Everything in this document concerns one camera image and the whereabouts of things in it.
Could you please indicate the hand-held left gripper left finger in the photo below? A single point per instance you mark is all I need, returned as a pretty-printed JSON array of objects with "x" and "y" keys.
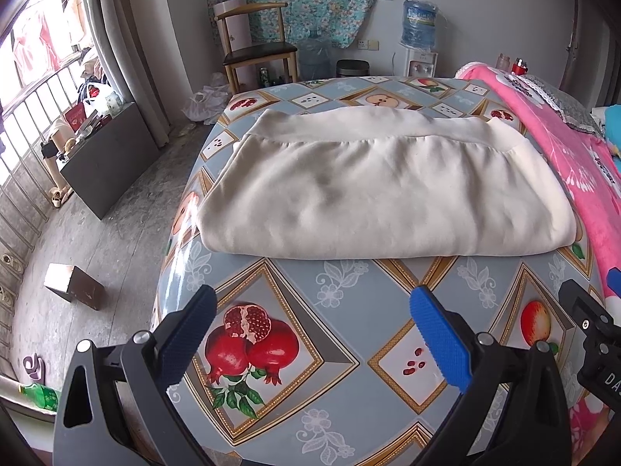
[{"x": 189, "y": 335}]

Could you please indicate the wooden chair with dark seat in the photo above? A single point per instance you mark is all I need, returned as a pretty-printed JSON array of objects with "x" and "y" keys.
[{"x": 259, "y": 53}]

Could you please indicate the purple slipper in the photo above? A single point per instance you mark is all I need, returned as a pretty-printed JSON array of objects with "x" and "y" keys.
[{"x": 34, "y": 368}]

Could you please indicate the grey cabinet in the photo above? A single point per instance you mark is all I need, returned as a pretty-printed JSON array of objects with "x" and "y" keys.
[{"x": 111, "y": 165}]

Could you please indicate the pink floral blanket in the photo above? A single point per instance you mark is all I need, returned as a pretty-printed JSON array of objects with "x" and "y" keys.
[{"x": 582, "y": 194}]

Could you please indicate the cream jacket with black trim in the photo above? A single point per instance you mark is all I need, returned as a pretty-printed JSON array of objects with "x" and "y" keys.
[{"x": 378, "y": 194}]

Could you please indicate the grey window curtain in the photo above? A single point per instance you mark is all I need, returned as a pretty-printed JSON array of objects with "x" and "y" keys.
[{"x": 140, "y": 58}]

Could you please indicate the metal window railing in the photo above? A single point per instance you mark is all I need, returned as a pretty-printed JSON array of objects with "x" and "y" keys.
[{"x": 24, "y": 155}]

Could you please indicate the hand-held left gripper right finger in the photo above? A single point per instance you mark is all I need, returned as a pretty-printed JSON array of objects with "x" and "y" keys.
[{"x": 436, "y": 335}]

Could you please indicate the pale pink tall box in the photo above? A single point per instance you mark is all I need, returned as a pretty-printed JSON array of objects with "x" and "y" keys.
[{"x": 237, "y": 34}]

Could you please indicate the red box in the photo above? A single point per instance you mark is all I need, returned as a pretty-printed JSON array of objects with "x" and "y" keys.
[{"x": 76, "y": 116}]

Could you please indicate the blue pillow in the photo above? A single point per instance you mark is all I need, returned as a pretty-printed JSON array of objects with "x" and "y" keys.
[{"x": 612, "y": 128}]

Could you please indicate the black trash bin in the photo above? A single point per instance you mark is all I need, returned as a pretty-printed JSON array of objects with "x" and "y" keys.
[{"x": 353, "y": 69}]

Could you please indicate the pink hanging laundry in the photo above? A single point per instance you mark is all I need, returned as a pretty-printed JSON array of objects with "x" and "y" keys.
[{"x": 36, "y": 43}]

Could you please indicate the green plastic bottle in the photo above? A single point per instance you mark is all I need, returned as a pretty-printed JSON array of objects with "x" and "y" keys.
[{"x": 41, "y": 397}]

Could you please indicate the brown wooden box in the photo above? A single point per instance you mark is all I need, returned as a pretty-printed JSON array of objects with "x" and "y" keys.
[{"x": 77, "y": 289}]

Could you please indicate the white wall socket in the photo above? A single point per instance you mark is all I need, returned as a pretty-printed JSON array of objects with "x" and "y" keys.
[{"x": 368, "y": 44}]

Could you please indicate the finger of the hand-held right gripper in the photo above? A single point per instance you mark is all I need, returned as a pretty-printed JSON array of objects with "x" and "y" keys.
[
  {"x": 614, "y": 282},
  {"x": 580, "y": 306}
]

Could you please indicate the grey cloth with lace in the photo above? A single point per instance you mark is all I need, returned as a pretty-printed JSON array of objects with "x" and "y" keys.
[{"x": 563, "y": 97}]

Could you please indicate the glass jar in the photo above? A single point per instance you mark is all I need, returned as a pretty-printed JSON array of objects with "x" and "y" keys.
[{"x": 503, "y": 63}]

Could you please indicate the fruit printed tablecloth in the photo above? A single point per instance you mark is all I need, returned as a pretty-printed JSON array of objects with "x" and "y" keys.
[{"x": 339, "y": 330}]

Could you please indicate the white and red plastic bag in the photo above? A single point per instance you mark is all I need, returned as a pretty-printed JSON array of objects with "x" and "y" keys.
[{"x": 102, "y": 99}]

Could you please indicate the blue water dispenser bottle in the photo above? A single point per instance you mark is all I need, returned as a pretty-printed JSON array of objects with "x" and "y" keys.
[{"x": 419, "y": 24}]

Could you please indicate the empty clear water jug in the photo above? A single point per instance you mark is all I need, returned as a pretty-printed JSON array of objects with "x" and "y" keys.
[{"x": 315, "y": 56}]

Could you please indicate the white water dispenser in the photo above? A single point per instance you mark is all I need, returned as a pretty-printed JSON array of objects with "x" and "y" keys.
[{"x": 417, "y": 64}]

